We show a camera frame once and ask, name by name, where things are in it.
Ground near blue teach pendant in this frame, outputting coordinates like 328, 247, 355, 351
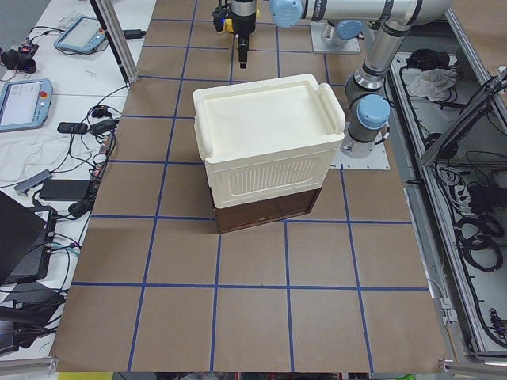
1, 78, 53, 133

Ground blue teach pendant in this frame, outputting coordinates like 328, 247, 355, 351
1, 78, 53, 133
53, 16, 106, 55

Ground black laptop computer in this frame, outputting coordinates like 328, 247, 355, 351
1, 193, 56, 285

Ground white crumpled cloth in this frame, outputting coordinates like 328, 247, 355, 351
407, 68, 458, 102

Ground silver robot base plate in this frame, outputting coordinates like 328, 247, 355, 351
330, 142, 391, 171

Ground grey usb hub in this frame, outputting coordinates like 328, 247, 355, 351
14, 169, 52, 194

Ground black power adapter brick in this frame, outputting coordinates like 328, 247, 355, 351
39, 179, 90, 201

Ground dark brown wooden drawer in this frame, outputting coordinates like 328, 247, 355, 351
212, 188, 322, 234

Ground cream plastic storage box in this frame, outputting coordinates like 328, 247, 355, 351
193, 74, 345, 208

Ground far blue teach pendant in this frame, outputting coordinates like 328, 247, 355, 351
53, 16, 106, 55

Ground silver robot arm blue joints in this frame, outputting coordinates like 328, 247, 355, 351
269, 1, 452, 158

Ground yellow plush penguin toy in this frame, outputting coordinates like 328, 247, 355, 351
214, 8, 261, 34

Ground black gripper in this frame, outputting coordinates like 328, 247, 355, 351
231, 0, 254, 69

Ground black phone device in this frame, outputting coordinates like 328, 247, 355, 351
57, 122, 88, 135

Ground aluminium frame post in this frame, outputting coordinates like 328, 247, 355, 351
90, 0, 139, 86

